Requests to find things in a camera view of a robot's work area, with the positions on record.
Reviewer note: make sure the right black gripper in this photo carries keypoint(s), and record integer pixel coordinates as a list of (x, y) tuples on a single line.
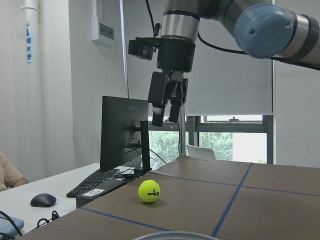
[(173, 55)]

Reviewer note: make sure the tennis ball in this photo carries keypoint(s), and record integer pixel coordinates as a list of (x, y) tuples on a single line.
[(149, 191)]

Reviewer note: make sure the Wilson tennis ball can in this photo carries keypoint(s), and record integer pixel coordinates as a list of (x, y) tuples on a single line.
[(176, 235)]

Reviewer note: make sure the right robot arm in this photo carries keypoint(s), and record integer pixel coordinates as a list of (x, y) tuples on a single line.
[(261, 29)]

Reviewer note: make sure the black computer monitor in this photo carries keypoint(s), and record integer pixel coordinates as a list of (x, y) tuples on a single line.
[(124, 132)]

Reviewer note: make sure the black keyboard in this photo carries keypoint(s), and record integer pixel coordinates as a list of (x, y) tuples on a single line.
[(93, 180)]

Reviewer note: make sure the black computer mouse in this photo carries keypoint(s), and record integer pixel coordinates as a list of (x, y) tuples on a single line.
[(43, 200)]

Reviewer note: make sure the person in orange shirt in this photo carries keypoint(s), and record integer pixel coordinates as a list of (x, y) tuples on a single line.
[(10, 177)]

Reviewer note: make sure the aluminium frame post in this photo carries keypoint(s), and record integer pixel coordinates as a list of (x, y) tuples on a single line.
[(182, 132)]

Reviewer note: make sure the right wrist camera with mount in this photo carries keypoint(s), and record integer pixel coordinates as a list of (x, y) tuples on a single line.
[(143, 47)]

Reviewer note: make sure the white wall pipe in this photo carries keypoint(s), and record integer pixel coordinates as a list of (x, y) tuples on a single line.
[(34, 84)]

